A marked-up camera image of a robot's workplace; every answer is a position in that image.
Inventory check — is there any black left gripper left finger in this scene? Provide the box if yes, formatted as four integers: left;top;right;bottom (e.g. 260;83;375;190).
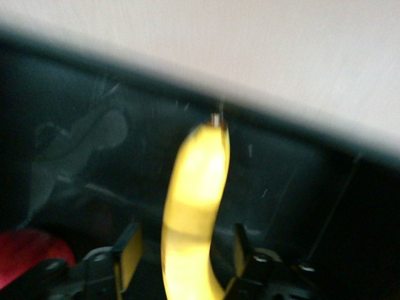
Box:
111;222;145;293

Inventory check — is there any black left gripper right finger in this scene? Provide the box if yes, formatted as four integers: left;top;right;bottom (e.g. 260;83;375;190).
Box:
222;222;254;300

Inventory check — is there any black plastic box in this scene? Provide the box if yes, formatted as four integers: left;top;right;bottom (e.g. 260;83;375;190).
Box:
0;29;400;300

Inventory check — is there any yellow banana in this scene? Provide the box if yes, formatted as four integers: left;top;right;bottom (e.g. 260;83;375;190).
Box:
161;120;232;300

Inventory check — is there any red yellow apple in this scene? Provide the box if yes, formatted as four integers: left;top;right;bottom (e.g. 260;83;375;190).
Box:
0;227;77;292

